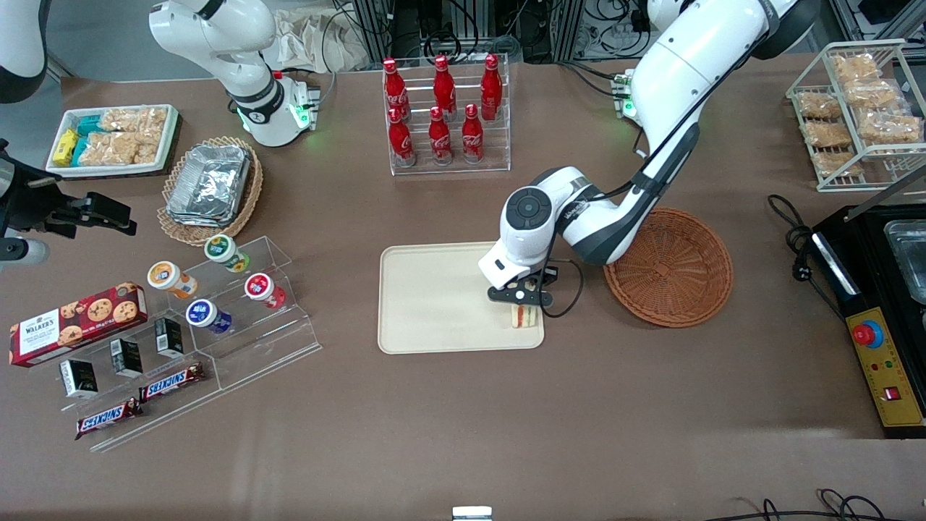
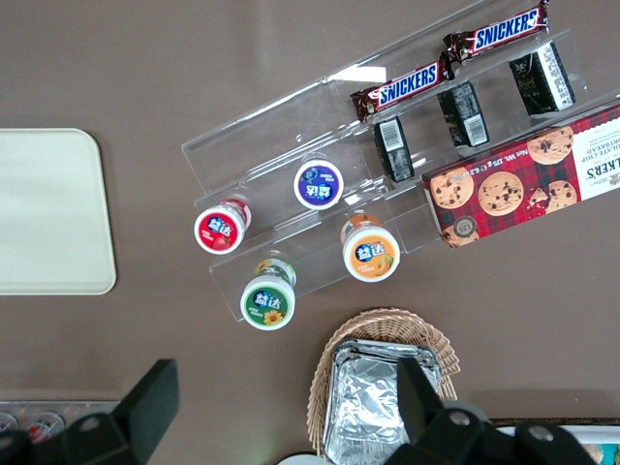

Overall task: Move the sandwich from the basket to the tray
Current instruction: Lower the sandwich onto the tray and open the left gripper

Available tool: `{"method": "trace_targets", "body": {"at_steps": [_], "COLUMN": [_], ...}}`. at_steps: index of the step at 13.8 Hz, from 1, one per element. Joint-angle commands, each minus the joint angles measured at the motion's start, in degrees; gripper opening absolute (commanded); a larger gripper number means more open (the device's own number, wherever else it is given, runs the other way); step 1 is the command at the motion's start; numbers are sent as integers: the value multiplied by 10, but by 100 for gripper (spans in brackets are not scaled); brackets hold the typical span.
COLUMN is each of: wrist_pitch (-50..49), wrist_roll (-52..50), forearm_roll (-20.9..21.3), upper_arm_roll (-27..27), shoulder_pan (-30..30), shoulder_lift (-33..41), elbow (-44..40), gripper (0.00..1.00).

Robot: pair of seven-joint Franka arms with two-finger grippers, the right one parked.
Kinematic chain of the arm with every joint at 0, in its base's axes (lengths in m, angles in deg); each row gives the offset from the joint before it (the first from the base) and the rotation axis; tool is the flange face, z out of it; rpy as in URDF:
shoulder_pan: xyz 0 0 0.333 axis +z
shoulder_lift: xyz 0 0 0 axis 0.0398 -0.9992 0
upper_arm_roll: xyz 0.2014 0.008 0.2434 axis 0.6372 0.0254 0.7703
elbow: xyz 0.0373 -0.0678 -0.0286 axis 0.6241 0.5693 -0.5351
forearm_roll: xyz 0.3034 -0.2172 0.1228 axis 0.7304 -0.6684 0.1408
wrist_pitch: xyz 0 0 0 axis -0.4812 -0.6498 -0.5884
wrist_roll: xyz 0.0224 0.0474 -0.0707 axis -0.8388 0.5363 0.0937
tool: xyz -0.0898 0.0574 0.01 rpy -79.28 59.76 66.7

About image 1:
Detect brown round wicker basket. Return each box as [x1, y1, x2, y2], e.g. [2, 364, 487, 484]
[603, 208, 734, 329]

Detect low clear acrylic step stand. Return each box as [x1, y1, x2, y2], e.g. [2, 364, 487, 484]
[54, 317, 224, 454]

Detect beige plastic serving tray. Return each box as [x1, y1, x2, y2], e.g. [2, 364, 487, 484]
[378, 240, 545, 355]

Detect small black carton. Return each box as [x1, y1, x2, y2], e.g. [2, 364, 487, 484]
[155, 318, 184, 358]
[59, 360, 98, 399]
[110, 338, 143, 378]

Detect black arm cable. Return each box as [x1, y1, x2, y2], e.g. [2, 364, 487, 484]
[541, 22, 772, 320]

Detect orange lid yogurt cup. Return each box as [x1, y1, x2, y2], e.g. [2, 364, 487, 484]
[148, 261, 198, 300]

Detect white rectangular snack bin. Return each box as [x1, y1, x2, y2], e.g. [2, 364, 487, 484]
[46, 105, 180, 178]

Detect black power cable with plug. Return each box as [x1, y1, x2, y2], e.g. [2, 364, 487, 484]
[767, 194, 847, 319]

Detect black countertop machine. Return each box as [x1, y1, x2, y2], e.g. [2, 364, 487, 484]
[810, 165, 926, 439]

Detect Snickers chocolate bar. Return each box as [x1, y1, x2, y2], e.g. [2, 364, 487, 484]
[75, 397, 143, 440]
[139, 362, 205, 403]

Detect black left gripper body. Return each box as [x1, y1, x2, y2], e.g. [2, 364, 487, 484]
[487, 266, 559, 306]

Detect tall clear acrylic step stand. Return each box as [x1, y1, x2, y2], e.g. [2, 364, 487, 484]
[165, 235, 323, 393]

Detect yellow control panel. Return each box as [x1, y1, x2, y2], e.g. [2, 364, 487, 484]
[846, 308, 925, 429]

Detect blue lid yogurt cup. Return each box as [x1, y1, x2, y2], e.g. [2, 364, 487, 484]
[186, 299, 233, 334]

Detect metal pan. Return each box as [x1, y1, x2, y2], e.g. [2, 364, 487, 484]
[883, 219, 926, 305]

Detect light oval wicker basket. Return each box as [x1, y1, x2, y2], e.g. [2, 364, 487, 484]
[158, 136, 263, 247]

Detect red Walkers cookie box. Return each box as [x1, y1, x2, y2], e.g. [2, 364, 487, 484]
[9, 282, 148, 368]

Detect stack of foil containers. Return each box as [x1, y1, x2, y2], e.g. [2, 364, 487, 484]
[168, 145, 251, 226]

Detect black floor cables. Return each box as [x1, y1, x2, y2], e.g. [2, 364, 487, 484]
[705, 488, 926, 521]

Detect crumpled white cloth bag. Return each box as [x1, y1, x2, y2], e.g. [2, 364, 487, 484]
[271, 9, 371, 73]

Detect triangular sandwich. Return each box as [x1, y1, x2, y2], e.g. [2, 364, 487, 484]
[511, 284, 541, 329]

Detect white wire basket rack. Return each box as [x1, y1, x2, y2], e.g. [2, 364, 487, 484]
[786, 40, 926, 192]

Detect clear rice cracker packet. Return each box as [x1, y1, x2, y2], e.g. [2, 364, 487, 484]
[80, 132, 143, 166]
[135, 130, 164, 164]
[101, 107, 169, 135]

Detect aluminium frame rack with cables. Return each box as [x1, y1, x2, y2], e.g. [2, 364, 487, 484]
[347, 0, 652, 64]

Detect red cola bottle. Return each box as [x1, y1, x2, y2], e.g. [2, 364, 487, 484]
[480, 54, 503, 122]
[388, 107, 417, 168]
[428, 106, 454, 166]
[383, 58, 410, 120]
[433, 55, 457, 117]
[462, 103, 485, 164]

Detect clear acrylic bottle rack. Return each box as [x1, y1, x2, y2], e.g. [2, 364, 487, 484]
[383, 54, 511, 176]

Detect green lid yogurt cup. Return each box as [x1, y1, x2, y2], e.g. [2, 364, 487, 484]
[204, 234, 251, 274]

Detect bagged fried snack packet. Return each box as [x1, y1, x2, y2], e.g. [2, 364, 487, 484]
[802, 119, 853, 150]
[812, 151, 864, 179]
[831, 54, 880, 84]
[843, 78, 902, 111]
[857, 109, 924, 145]
[796, 93, 844, 121]

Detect red lid yogurt cup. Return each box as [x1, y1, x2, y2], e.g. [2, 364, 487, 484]
[245, 273, 288, 310]

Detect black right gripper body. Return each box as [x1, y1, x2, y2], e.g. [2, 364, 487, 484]
[0, 163, 137, 265]

